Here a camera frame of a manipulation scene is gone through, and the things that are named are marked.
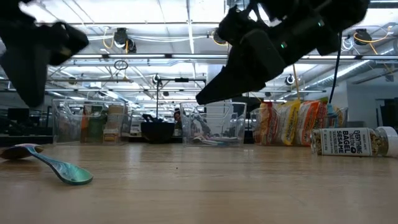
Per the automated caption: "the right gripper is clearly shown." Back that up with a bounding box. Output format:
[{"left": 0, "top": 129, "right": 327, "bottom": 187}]
[{"left": 195, "top": 0, "right": 325, "bottom": 106}]

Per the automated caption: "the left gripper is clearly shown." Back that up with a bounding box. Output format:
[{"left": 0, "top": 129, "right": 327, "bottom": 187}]
[{"left": 0, "top": 0, "right": 90, "bottom": 108}]

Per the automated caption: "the roast beef ramen packet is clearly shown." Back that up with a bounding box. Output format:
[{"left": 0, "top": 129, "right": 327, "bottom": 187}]
[{"left": 256, "top": 102, "right": 280, "bottom": 146}]

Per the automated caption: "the brown food pouch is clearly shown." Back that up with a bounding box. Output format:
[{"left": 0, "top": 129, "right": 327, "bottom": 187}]
[{"left": 58, "top": 107, "right": 82, "bottom": 144}]

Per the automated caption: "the yellow ramen noodle packet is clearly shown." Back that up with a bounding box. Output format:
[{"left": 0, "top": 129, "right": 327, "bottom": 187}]
[{"left": 276, "top": 100, "right": 302, "bottom": 146}]

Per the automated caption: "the spoon with black handle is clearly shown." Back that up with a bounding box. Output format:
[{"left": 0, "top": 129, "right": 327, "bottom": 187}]
[{"left": 190, "top": 112, "right": 215, "bottom": 141}]

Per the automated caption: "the orange label spice jar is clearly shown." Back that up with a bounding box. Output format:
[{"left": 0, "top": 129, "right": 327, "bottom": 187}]
[{"left": 80, "top": 105, "right": 90, "bottom": 144}]

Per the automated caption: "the teal silicone spoon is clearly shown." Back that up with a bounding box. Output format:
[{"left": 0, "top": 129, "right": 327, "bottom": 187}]
[{"left": 205, "top": 136, "right": 240, "bottom": 144}]

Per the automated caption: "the green lid spice jar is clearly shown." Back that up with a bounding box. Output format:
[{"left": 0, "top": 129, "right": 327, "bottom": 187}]
[{"left": 89, "top": 105, "right": 105, "bottom": 144}]

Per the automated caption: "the orange ramen noodle packet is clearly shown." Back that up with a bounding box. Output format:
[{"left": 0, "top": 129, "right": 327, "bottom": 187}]
[{"left": 295, "top": 100, "right": 323, "bottom": 146}]

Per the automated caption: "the white green ramen packet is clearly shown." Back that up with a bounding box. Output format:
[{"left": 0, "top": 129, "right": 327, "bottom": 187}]
[{"left": 317, "top": 96, "right": 330, "bottom": 130}]

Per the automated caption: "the beige lid jar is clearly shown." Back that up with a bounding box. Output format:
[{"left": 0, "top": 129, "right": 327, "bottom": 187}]
[{"left": 103, "top": 104, "right": 126, "bottom": 144}]

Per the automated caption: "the iridescent spoon green handle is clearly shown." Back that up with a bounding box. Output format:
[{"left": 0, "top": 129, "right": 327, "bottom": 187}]
[{"left": 0, "top": 142, "right": 94, "bottom": 187}]

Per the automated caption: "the blue ramen noodle packet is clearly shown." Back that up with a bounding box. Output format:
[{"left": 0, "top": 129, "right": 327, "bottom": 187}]
[{"left": 325, "top": 104, "right": 345, "bottom": 129}]

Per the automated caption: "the herb jar white lid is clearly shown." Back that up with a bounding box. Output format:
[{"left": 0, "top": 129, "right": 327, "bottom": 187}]
[{"left": 310, "top": 126, "right": 398, "bottom": 157}]

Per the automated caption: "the clear plastic bin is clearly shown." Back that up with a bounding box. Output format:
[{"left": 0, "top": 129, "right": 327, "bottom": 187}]
[
  {"left": 250, "top": 105, "right": 349, "bottom": 146},
  {"left": 180, "top": 101, "right": 248, "bottom": 147},
  {"left": 52, "top": 98, "right": 131, "bottom": 146}
]

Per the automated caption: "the dark desk with monitors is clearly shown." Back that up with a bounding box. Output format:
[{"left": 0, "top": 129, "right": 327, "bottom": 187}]
[{"left": 0, "top": 107, "right": 53, "bottom": 138}]

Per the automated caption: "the person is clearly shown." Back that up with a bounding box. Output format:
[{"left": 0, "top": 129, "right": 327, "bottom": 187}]
[{"left": 173, "top": 108, "right": 182, "bottom": 130}]

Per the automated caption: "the ceiling light strip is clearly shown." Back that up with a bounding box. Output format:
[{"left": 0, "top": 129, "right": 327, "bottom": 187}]
[
  {"left": 46, "top": 88, "right": 327, "bottom": 93},
  {"left": 71, "top": 53, "right": 398, "bottom": 60}
]

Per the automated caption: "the red bowl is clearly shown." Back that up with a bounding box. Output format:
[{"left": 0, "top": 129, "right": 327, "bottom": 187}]
[{"left": 140, "top": 120, "right": 175, "bottom": 144}]

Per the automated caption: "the yellow cable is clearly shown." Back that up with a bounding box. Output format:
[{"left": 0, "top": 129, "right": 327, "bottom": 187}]
[{"left": 292, "top": 63, "right": 302, "bottom": 101}]

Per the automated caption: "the black stand frame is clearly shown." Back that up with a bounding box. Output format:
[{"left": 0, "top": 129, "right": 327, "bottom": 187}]
[{"left": 155, "top": 77, "right": 208, "bottom": 123}]

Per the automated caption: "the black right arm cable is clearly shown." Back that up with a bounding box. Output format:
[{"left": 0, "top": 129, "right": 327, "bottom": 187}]
[{"left": 328, "top": 30, "right": 343, "bottom": 105}]

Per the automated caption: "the black hanging cable loop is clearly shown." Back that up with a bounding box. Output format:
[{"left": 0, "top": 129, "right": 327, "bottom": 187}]
[{"left": 114, "top": 59, "right": 129, "bottom": 71}]

